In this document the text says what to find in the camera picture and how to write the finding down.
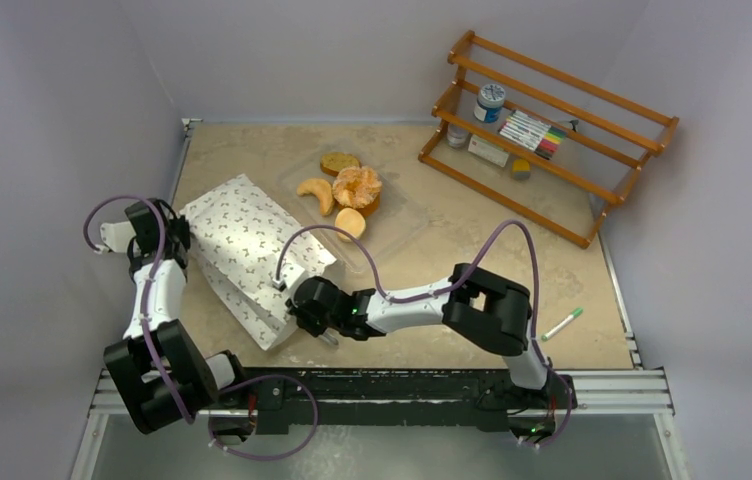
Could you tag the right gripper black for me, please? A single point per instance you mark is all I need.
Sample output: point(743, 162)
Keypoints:
point(306, 318)

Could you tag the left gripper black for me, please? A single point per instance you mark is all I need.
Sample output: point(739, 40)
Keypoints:
point(182, 229)

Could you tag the metal tongs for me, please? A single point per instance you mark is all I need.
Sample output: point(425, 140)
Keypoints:
point(330, 340)

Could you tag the white patterned paper bag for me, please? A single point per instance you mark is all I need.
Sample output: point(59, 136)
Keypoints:
point(238, 233)

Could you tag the fake round bun tan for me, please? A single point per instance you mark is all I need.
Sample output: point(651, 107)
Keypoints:
point(351, 221)

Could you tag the fake croissant tan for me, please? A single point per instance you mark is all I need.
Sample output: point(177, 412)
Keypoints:
point(321, 189)

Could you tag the fake orange bread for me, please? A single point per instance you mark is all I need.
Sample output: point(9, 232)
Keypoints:
point(358, 188)

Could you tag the fake bread slice brown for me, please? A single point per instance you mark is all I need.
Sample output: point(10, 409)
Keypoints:
point(333, 163)

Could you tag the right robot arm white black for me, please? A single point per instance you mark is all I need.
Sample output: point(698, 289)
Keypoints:
point(490, 311)

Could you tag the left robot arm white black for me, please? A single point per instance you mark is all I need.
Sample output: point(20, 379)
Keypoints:
point(157, 369)

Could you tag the clear plastic tray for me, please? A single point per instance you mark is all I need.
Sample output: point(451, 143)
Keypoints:
point(392, 220)

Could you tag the white card box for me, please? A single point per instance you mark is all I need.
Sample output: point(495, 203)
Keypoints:
point(488, 151)

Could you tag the yellow grey sponge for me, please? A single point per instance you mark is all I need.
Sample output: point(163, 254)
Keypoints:
point(520, 169)

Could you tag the green white marker pen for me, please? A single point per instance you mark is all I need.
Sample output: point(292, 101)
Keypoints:
point(562, 324)

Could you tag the white jar blue label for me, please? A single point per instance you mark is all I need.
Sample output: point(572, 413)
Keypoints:
point(489, 103)

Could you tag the orange wooden shelf rack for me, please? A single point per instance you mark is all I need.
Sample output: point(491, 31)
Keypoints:
point(456, 105)

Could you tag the pack of coloured markers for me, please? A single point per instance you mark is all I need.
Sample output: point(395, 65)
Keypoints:
point(541, 138)

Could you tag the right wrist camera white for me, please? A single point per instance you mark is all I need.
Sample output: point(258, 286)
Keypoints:
point(287, 280)

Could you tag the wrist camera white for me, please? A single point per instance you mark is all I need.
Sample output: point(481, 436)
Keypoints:
point(287, 280)
point(114, 237)

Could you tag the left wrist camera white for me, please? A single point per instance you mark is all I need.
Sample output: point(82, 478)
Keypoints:
point(114, 237)

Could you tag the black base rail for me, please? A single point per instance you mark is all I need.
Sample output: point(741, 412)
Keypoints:
point(488, 400)

